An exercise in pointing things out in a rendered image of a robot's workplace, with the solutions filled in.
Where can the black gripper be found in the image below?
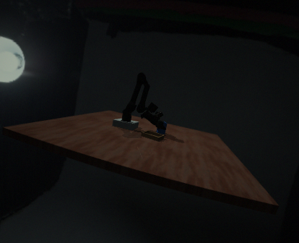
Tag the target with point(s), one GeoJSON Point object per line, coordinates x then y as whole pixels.
{"type": "Point", "coordinates": [158, 124]}

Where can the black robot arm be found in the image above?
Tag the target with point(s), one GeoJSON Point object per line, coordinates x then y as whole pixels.
{"type": "Point", "coordinates": [126, 117]}

